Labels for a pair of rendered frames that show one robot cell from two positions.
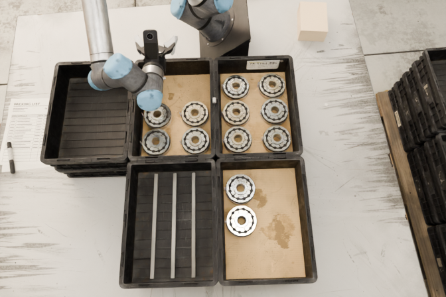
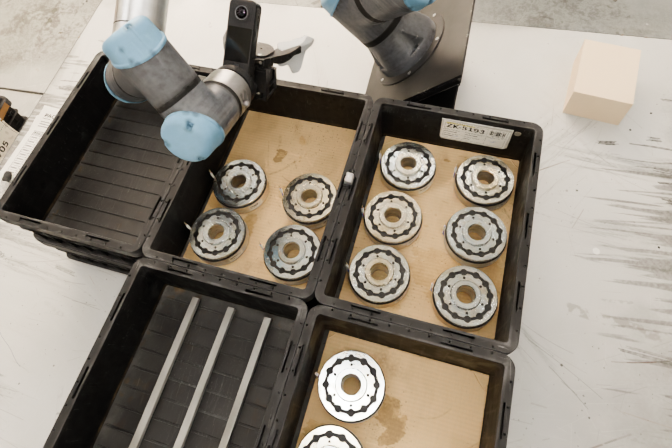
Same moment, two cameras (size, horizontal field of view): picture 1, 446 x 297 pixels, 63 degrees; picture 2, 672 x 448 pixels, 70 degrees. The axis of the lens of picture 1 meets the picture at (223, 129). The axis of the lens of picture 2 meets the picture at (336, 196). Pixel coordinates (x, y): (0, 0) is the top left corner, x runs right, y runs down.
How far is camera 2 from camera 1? 0.53 m
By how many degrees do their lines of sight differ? 13
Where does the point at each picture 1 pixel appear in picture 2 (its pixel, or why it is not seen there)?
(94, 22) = not seen: outside the picture
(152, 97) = (191, 129)
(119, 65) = (129, 37)
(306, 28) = (588, 89)
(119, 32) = not seen: hidden behind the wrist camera
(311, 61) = (582, 158)
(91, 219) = (73, 346)
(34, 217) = not seen: outside the picture
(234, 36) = (432, 68)
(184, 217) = (216, 409)
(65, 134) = (76, 179)
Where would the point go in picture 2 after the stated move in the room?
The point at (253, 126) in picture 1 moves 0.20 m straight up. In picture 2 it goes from (422, 256) to (432, 206)
